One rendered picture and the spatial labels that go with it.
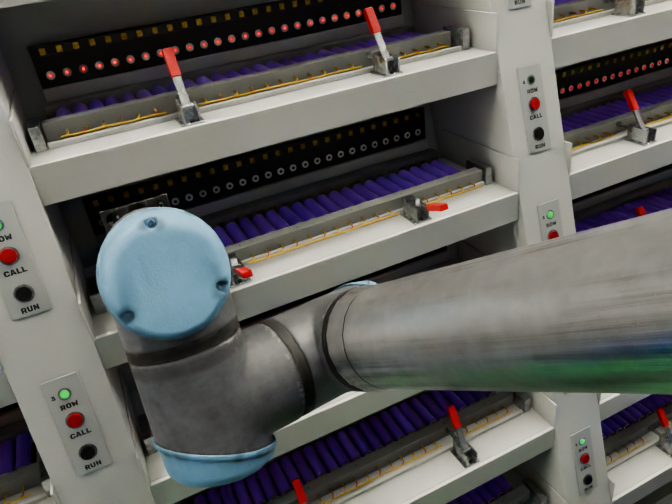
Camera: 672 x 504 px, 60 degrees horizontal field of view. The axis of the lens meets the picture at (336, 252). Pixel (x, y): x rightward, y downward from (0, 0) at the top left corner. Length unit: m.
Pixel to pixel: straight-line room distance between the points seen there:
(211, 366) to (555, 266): 0.26
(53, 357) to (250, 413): 0.32
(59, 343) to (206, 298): 0.32
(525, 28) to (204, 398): 0.67
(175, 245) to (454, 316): 0.20
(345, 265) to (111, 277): 0.41
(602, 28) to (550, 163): 0.21
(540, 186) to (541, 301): 0.62
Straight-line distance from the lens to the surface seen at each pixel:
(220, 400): 0.46
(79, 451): 0.77
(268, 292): 0.74
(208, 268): 0.42
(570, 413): 1.07
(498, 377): 0.35
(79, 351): 0.73
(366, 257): 0.78
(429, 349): 0.38
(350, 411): 0.84
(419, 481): 0.97
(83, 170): 0.69
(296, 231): 0.78
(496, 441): 1.03
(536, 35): 0.92
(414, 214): 0.81
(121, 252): 0.42
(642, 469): 1.29
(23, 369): 0.73
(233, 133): 0.71
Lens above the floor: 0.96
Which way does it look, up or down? 15 degrees down
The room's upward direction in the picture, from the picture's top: 14 degrees counter-clockwise
